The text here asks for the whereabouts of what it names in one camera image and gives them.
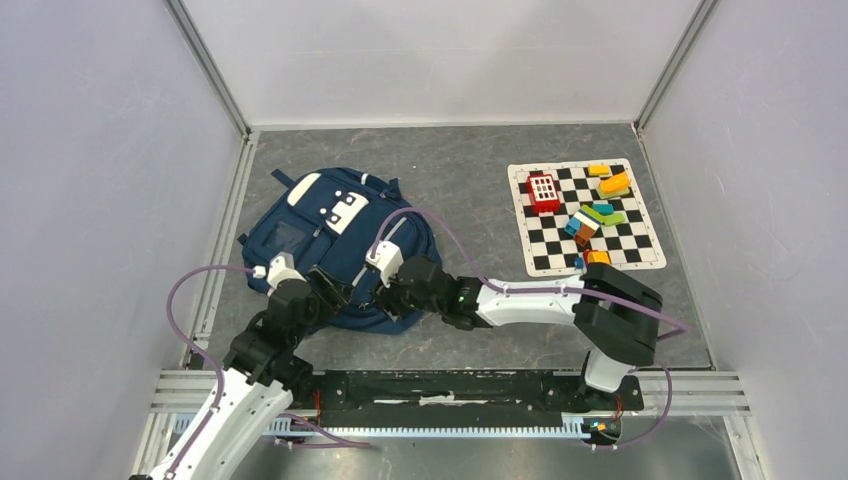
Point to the orange curved toy block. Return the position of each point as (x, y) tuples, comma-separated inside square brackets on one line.
[(614, 186)]

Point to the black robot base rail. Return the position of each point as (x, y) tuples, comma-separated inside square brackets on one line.
[(457, 398)]

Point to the yellow flat toy block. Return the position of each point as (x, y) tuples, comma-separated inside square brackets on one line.
[(599, 170)]

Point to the pile of coloured toy blocks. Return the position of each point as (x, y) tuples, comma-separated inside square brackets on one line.
[(585, 223)]

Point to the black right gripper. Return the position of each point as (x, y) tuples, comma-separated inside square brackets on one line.
[(394, 284)]

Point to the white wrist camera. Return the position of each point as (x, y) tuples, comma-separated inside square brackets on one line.
[(387, 258), (281, 268)]

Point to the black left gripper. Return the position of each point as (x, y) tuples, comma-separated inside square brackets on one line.
[(338, 293)]

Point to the navy blue student backpack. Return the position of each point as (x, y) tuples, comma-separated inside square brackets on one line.
[(329, 218)]

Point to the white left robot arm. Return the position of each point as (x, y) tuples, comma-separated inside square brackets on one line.
[(259, 378)]

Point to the checkered chessboard mat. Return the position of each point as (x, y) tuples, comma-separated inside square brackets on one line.
[(571, 211)]

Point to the small toy vehicle blocks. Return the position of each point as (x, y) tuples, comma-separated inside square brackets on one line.
[(591, 256)]

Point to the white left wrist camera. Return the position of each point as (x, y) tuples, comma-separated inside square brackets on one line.
[(281, 268)]

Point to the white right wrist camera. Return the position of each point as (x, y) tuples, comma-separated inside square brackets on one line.
[(387, 258)]

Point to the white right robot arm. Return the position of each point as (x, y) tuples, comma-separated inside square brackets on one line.
[(617, 314)]

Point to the red window toy block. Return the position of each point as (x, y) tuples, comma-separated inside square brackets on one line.
[(543, 193)]

